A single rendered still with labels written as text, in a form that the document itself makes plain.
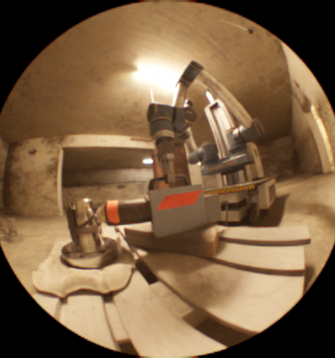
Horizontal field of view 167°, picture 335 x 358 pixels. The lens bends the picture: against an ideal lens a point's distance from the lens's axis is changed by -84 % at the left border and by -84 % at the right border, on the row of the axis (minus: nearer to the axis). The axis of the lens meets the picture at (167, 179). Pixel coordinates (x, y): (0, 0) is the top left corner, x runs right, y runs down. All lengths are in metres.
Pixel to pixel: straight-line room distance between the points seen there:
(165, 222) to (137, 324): 0.32
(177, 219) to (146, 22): 2.68
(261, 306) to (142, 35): 2.84
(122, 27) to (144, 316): 2.82
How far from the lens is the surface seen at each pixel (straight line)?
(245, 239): 0.47
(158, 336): 0.25
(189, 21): 2.68
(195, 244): 0.41
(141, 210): 0.40
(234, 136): 1.37
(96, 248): 0.49
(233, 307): 0.27
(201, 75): 1.21
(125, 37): 2.63
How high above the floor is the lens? 0.38
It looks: 8 degrees up
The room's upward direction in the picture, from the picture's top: 8 degrees counter-clockwise
